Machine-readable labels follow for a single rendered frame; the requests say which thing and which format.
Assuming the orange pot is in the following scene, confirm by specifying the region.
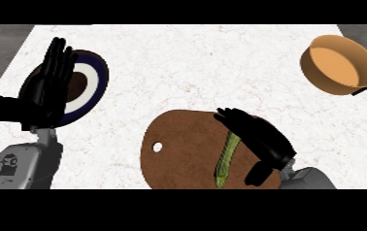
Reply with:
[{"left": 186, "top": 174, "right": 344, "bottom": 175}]
[{"left": 298, "top": 34, "right": 367, "bottom": 97}]

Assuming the brown wooden cutting board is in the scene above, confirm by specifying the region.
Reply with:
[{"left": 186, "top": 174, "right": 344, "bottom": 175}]
[{"left": 140, "top": 109, "right": 285, "bottom": 190}]

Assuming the green squash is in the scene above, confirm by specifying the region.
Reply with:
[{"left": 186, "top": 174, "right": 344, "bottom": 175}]
[{"left": 214, "top": 131, "right": 243, "bottom": 189}]

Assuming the blue white brown plate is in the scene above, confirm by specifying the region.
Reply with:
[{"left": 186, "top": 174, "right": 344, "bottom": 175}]
[{"left": 18, "top": 49, "right": 112, "bottom": 128}]

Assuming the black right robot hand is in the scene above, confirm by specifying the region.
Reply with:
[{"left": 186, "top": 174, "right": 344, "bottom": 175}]
[{"left": 212, "top": 107, "right": 299, "bottom": 187}]

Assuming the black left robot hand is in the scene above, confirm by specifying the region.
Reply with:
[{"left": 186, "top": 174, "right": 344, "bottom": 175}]
[{"left": 0, "top": 36, "right": 79, "bottom": 132}]

